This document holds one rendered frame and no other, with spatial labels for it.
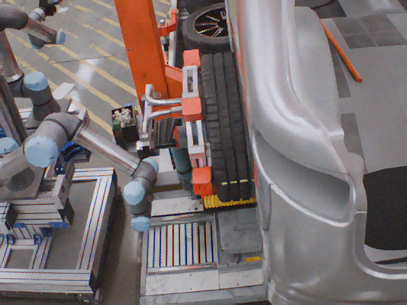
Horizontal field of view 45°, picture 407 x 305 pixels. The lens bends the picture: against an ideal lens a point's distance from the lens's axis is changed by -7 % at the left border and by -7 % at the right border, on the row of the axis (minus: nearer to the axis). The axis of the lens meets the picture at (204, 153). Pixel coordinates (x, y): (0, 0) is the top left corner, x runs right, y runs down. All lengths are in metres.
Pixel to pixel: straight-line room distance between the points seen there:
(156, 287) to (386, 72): 1.56
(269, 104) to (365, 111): 1.05
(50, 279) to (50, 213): 0.46
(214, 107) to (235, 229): 0.89
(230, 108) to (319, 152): 0.94
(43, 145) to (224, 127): 0.68
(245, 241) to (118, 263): 0.76
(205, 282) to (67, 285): 0.72
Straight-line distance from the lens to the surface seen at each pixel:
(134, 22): 2.54
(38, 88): 2.65
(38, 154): 1.90
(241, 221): 2.73
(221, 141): 2.02
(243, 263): 2.68
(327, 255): 1.34
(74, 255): 2.87
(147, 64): 2.66
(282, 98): 1.17
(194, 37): 3.73
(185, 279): 2.77
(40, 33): 2.67
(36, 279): 2.84
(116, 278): 2.96
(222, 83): 2.07
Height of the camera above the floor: 2.35
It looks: 42 degrees down
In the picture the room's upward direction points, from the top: 10 degrees counter-clockwise
